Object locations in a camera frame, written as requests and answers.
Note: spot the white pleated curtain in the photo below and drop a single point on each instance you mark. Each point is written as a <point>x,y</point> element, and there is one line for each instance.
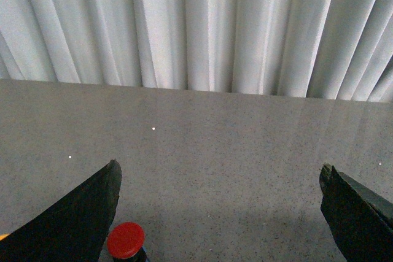
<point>333,49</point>

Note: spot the yellow push button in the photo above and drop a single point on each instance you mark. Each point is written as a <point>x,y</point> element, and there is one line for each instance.
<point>3,236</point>

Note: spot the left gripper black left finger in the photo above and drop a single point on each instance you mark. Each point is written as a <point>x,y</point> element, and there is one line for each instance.
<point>72,229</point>

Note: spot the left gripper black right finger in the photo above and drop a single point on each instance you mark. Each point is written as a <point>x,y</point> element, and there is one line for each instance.
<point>359,219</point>

